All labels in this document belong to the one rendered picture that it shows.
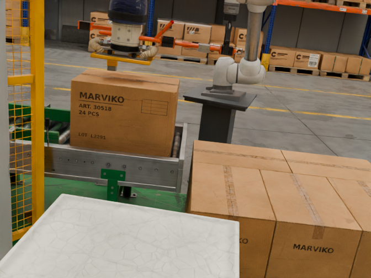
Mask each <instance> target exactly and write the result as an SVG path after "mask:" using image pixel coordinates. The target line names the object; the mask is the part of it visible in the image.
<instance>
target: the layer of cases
mask: <svg viewBox="0 0 371 278"><path fill-rule="evenodd" d="M186 213H189V214H193V215H200V216H206V217H213V218H220V219H224V220H231V221H237V222H239V247H240V278H371V164H370V163H369V162H368V161H367V160H365V159H355V158H346V157H336V156H327V155H321V154H312V153H303V152H294V151H285V150H279V149H270V148H260V147H251V146H242V145H232V144H227V143H217V142H208V141H199V140H194V142H193V150H192V159H191V164H190V173H189V182H188V190H187V205H186Z"/></svg>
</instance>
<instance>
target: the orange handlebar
mask: <svg viewBox="0 0 371 278"><path fill-rule="evenodd" d="M92 28H93V29H101V30H100V31H99V34H101V35H108V36H111V35H112V32H111V30H112V27H107V26H100V25H92ZM106 30H108V31H106ZM139 40H142V41H150V42H157V43H160V42H161V39H160V38H158V39H154V38H152V37H148V36H139ZM175 45H177V46H181V47H186V48H191V47H192V48H198V47H199V46H198V44H195V43H191V42H189V41H175ZM210 50H213V51H220V47H217V46H210Z"/></svg>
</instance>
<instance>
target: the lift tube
mask: <svg viewBox="0 0 371 278"><path fill-rule="evenodd" d="M109 10H112V11H116V12H123V13H130V14H139V15H146V13H147V0H111V1H110V5H109ZM108 20H111V21H114V22H120V23H127V24H136V25H146V23H145V22H131V21H126V20H119V19H113V18H110V17H109V18H108Z"/></svg>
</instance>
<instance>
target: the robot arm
mask: <svg viewBox="0 0 371 278"><path fill-rule="evenodd" d="M274 2H275V0H225V1H224V11H223V12H225V13H224V20H227V23H226V24H225V36H224V43H223V45H224V50H223V55H228V52H229V44H230V36H231V31H232V24H231V23H232V21H233V22H235V21H236V18H237V15H236V14H238V13H239V7H240V3H243V4H247V8H248V10H249V13H248V23H247V34H246V44H245V55H244V57H243V58H242V59H241V61H240V63H235V61H234V59H233V58H231V57H219V59H218V60H217V62H216V64H215V67H214V72H213V86H211V87H206V90H209V91H210V93H221V94H233V92H234V89H232V84H235V83H238V84H258V83H261V82H263V81H264V78H265V75H266V70H265V68H264V67H263V66H262V65H261V62H260V60H259V59H258V57H257V56H258V48H259V39H260V34H261V26H262V18H263V12H264V11H265V9H266V7H267V6H269V5H272V4H273V3H274ZM233 3H234V4H233Z"/></svg>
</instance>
